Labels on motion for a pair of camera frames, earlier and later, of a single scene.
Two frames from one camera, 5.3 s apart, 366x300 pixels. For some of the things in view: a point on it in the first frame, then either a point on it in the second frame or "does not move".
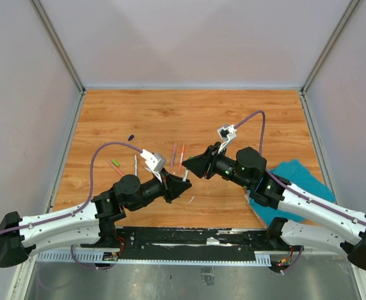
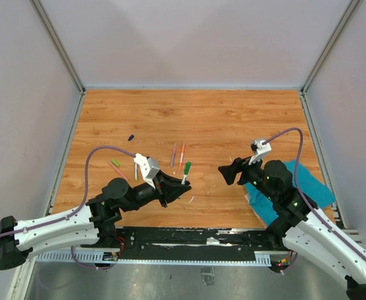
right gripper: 201,165 to 229,171
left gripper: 173,185 does not move
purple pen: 173,154 does not move
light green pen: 115,163 does not move
